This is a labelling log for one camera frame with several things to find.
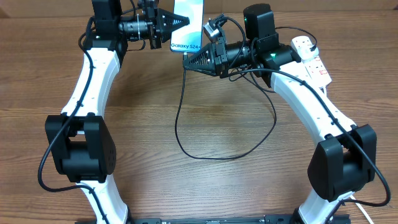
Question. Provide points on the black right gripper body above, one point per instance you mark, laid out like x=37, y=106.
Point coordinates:
x=221, y=59

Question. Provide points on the white power extension strip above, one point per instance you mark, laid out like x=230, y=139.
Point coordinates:
x=315, y=67

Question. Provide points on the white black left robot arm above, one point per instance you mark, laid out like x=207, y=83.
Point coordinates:
x=79, y=141

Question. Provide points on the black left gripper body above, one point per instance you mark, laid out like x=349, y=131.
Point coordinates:
x=154, y=34

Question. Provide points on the white charger plug adapter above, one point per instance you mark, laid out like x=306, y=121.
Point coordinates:
x=305, y=52

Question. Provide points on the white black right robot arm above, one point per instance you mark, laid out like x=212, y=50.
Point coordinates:
x=345, y=154

